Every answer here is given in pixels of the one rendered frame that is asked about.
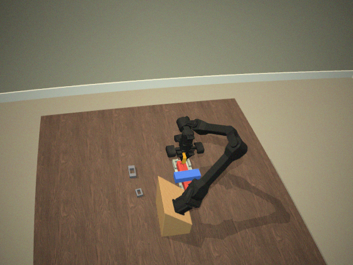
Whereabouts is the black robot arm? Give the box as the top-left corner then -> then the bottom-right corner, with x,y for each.
172,116 -> 248,215

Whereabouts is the red long block with rectangular slots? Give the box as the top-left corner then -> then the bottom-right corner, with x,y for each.
176,161 -> 191,190

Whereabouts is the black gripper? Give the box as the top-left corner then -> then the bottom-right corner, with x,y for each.
165,140 -> 205,161

